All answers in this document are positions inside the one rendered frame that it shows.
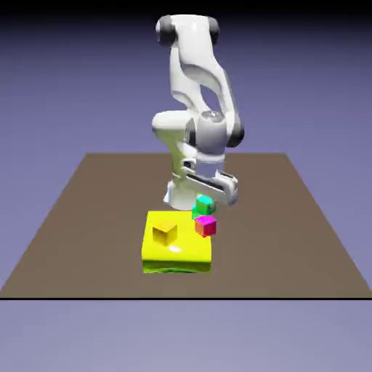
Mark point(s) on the small green cube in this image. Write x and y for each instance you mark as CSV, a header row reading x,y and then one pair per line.
x,y
204,205

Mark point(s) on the small yellow cube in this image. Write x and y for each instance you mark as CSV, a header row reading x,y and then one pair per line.
x,y
164,233

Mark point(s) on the large yellow box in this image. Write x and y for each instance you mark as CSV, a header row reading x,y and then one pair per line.
x,y
176,247

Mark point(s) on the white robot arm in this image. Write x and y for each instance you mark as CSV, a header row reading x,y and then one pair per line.
x,y
194,72

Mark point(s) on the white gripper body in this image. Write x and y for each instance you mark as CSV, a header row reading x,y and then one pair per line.
x,y
212,186

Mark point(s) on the small magenta cube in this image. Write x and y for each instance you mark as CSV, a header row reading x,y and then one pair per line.
x,y
206,225

